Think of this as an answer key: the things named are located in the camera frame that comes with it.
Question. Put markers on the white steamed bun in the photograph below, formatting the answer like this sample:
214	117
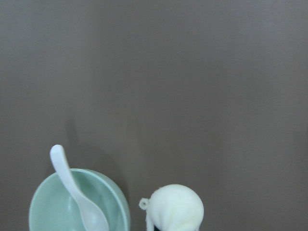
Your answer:
173	207

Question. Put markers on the white ceramic spoon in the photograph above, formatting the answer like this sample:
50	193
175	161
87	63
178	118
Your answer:
92	217

